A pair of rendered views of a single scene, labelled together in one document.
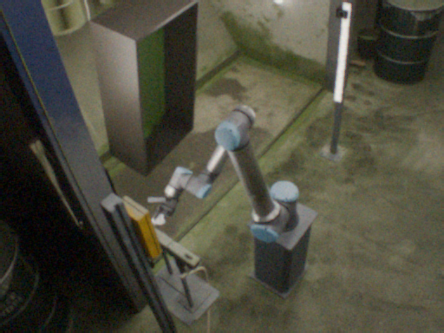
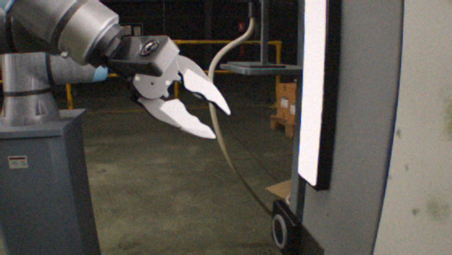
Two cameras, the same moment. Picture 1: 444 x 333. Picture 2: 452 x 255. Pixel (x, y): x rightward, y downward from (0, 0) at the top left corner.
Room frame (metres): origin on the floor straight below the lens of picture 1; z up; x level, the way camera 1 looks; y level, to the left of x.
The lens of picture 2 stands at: (1.83, 0.48, 0.83)
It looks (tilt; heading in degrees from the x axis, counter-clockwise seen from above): 13 degrees down; 208
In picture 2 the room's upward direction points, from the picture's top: straight up
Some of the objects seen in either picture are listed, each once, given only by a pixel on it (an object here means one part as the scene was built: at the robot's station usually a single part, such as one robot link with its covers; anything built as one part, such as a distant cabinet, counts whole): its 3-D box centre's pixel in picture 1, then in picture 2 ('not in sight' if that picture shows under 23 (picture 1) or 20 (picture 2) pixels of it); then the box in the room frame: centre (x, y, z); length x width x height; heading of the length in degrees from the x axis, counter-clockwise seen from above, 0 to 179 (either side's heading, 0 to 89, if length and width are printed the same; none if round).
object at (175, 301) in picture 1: (180, 291); (266, 68); (0.95, 0.15, 0.78); 0.31 x 0.23 x 0.01; 40
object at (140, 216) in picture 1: (139, 230); not in sight; (0.90, 0.21, 1.42); 0.12 x 0.06 x 0.26; 40
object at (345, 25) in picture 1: (342, 55); not in sight; (2.33, -1.26, 1.02); 0.06 x 0.02 x 0.83; 40
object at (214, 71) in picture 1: (158, 114); not in sight; (3.23, 0.17, 0.11); 2.70 x 0.02 x 0.13; 130
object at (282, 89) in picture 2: not in sight; (299, 101); (-1.38, -0.34, 0.32); 0.38 x 0.29 x 0.36; 138
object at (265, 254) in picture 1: (280, 248); (46, 209); (1.35, -0.49, 0.32); 0.31 x 0.31 x 0.64; 40
